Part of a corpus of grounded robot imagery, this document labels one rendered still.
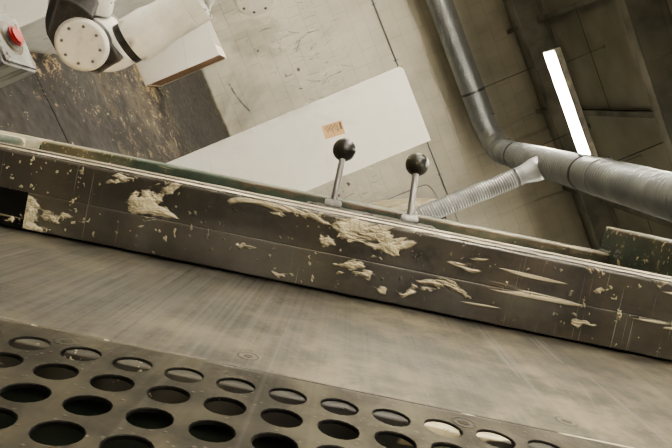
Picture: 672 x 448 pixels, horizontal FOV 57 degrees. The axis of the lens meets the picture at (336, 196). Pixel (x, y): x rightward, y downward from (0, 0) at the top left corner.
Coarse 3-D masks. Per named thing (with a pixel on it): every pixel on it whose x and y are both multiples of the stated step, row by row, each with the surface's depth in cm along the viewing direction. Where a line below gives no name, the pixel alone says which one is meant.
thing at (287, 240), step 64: (0, 192) 56; (64, 192) 56; (128, 192) 56; (192, 192) 55; (192, 256) 56; (256, 256) 56; (320, 256) 55; (384, 256) 55; (448, 256) 55; (512, 256) 55; (512, 320) 55; (576, 320) 55; (640, 320) 55
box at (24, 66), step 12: (0, 12) 116; (12, 24) 119; (0, 36) 112; (0, 48) 111; (24, 48) 120; (0, 60) 111; (12, 60) 113; (24, 60) 118; (0, 72) 114; (12, 72) 117; (24, 72) 119; (0, 84) 120
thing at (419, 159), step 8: (408, 160) 99; (416, 160) 98; (424, 160) 98; (408, 168) 99; (416, 168) 98; (424, 168) 98; (416, 176) 98; (416, 184) 97; (408, 208) 96; (408, 216) 94; (416, 216) 95
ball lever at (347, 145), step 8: (336, 144) 99; (344, 144) 98; (352, 144) 99; (336, 152) 98; (344, 152) 98; (352, 152) 98; (344, 160) 98; (336, 176) 97; (336, 184) 96; (336, 192) 96; (328, 200) 94; (336, 200) 95
